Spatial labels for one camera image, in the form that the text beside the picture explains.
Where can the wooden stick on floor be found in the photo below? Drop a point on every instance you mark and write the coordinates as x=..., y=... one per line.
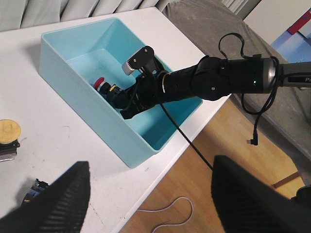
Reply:
x=286, y=180

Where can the grey pleated curtain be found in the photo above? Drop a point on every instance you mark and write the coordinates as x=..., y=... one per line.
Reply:
x=17, y=14

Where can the red push button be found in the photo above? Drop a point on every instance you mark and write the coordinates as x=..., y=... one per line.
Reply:
x=105, y=89

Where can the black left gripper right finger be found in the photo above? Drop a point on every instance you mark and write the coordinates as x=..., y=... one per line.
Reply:
x=246, y=205

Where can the yellow push button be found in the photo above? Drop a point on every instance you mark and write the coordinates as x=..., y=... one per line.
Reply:
x=9, y=134

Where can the lying green push button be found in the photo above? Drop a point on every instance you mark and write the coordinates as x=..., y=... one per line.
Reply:
x=36, y=188

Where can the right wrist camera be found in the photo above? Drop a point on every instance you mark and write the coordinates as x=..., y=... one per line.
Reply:
x=138, y=60

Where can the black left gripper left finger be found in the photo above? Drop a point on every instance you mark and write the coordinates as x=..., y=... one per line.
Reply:
x=60, y=208

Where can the blue red box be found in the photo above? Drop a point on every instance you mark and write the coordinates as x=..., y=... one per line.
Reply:
x=295, y=43

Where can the grey sofa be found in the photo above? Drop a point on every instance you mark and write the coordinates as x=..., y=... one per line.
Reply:
x=210, y=25

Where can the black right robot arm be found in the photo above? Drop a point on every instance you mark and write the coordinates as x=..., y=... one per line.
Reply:
x=210, y=79

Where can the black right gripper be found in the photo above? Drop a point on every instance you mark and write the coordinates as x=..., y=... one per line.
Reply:
x=143, y=95

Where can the teal plastic box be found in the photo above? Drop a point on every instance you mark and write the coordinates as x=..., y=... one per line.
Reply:
x=79, y=61

